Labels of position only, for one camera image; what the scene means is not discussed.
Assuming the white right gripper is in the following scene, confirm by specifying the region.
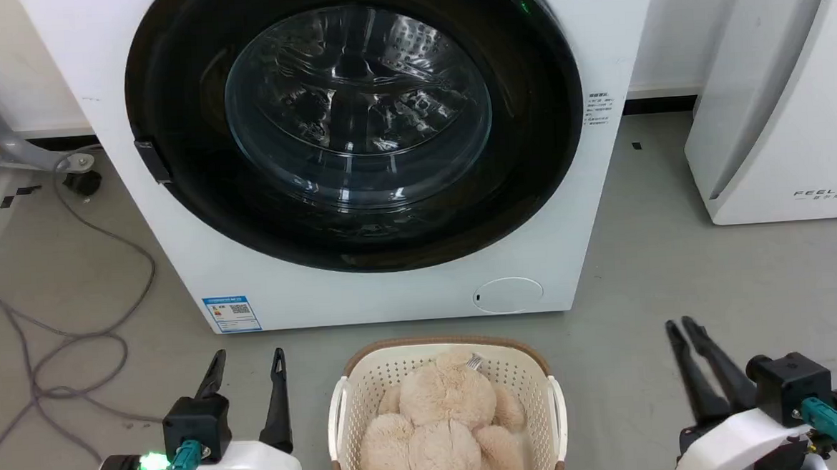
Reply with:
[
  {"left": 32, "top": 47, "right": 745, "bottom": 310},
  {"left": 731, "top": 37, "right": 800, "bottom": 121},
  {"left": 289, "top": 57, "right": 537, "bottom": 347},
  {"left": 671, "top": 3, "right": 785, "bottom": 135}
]
[{"left": 664, "top": 308, "right": 817, "bottom": 470}]

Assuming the white front-load washing machine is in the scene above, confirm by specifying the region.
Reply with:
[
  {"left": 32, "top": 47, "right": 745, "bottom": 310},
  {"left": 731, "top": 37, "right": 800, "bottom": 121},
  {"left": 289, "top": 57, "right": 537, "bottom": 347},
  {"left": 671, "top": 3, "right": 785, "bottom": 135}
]
[{"left": 18, "top": 0, "right": 678, "bottom": 346}]

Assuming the round black glass washer door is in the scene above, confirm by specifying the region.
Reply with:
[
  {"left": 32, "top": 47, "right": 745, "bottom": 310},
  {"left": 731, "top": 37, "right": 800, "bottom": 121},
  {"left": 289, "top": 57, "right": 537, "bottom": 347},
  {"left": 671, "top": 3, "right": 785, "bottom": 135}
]
[{"left": 119, "top": 0, "right": 592, "bottom": 285}]

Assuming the blue energy label sticker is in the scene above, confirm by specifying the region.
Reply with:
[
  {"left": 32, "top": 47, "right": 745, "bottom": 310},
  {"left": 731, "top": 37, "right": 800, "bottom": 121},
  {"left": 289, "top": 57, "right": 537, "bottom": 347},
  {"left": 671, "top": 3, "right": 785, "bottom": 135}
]
[{"left": 202, "top": 294, "right": 263, "bottom": 336}]

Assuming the white perforated laundry basket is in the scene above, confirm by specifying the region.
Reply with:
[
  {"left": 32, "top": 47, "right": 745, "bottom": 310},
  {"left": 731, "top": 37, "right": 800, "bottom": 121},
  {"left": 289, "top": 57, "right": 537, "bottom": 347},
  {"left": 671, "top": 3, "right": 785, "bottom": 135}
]
[{"left": 323, "top": 330, "right": 570, "bottom": 470}]

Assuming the beige plush teddy bear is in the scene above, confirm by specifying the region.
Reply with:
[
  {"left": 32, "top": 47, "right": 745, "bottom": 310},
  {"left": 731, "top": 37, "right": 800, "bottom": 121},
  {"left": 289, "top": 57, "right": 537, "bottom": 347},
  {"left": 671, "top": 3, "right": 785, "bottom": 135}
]
[{"left": 354, "top": 349, "right": 530, "bottom": 470}]

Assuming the round white filter cover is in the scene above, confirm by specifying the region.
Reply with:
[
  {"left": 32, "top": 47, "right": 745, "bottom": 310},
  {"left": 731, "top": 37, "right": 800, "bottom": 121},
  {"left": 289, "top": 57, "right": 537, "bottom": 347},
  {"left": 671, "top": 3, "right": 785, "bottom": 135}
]
[{"left": 471, "top": 276, "right": 546, "bottom": 317}]

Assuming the white floor-standing appliance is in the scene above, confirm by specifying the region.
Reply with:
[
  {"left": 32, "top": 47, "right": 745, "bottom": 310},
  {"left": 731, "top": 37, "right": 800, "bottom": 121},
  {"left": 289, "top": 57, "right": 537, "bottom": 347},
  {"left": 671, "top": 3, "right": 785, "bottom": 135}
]
[{"left": 676, "top": 0, "right": 837, "bottom": 228}]

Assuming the black caster wheel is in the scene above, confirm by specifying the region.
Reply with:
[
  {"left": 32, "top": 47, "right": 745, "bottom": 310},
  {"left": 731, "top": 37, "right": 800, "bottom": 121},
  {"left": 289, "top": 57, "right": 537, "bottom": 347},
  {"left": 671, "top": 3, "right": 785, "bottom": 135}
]
[{"left": 63, "top": 170, "right": 104, "bottom": 199}]

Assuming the small printed warning label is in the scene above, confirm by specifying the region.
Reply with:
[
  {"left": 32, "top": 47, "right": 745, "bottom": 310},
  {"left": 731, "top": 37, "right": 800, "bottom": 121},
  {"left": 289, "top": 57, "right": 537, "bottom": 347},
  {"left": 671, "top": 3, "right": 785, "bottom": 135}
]
[{"left": 582, "top": 92, "right": 613, "bottom": 127}]

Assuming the grey floor cable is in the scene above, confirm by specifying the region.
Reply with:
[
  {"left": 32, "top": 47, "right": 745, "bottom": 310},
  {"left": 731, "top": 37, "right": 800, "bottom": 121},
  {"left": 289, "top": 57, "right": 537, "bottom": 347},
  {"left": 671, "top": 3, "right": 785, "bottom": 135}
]
[{"left": 0, "top": 143, "right": 168, "bottom": 470}]

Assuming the black plastic handle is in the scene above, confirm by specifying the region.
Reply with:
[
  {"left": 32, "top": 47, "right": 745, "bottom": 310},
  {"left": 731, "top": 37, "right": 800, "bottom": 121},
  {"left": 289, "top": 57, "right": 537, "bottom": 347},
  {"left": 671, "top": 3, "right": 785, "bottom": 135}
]
[{"left": 133, "top": 137, "right": 174, "bottom": 187}]

